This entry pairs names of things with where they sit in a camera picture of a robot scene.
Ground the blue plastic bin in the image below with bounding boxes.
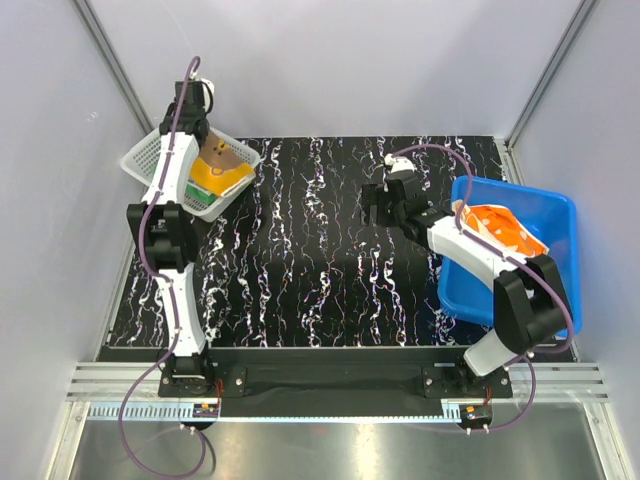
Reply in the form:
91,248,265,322
438,177,583,333

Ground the aluminium frame rail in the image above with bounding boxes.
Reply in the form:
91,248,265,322
66,363,609,424

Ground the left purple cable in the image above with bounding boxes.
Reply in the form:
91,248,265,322
117,55,216,476

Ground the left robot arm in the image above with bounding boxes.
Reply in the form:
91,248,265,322
126,78,216,397

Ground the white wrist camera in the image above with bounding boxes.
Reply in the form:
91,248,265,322
383,154,416,174
193,76,215,113

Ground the orange floral towel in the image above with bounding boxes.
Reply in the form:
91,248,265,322
452,200,549,257

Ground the green microfiber towel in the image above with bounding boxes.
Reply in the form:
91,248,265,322
186,181,217,205

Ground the white perforated plastic basket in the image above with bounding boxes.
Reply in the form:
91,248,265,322
120,128,261,222

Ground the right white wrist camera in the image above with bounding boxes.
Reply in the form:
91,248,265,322
383,154,416,174

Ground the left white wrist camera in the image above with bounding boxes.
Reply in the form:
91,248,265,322
193,76,215,113

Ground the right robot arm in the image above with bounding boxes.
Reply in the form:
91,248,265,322
360,170,574,397

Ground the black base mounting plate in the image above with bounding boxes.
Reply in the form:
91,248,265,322
168,347,513,422

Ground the brown yellow towel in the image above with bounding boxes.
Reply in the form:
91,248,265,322
190,132,255,197

